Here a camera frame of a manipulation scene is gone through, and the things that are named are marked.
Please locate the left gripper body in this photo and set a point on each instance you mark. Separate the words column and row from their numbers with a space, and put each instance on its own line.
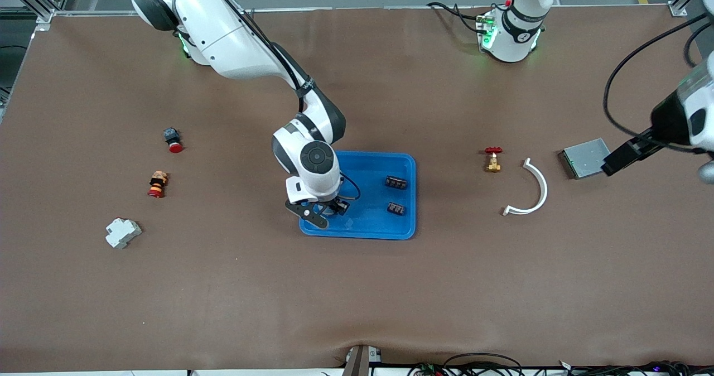
column 665, row 122

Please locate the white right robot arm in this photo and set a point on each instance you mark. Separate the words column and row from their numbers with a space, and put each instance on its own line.
column 234, row 41

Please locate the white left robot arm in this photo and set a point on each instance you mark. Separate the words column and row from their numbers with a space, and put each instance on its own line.
column 510, row 35

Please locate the blue plastic tray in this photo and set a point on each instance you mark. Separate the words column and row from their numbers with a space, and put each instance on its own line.
column 368, row 220

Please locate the silver metal box module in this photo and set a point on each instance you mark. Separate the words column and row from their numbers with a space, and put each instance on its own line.
column 583, row 158

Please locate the white curved plastic clip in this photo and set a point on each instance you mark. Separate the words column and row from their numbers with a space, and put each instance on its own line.
column 544, row 189

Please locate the red push button black body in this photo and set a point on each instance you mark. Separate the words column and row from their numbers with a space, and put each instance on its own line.
column 173, row 140

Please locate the red button striped body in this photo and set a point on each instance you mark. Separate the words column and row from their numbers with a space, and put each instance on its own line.
column 158, row 184

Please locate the white circuit breaker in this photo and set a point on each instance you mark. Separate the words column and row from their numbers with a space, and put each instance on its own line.
column 122, row 233

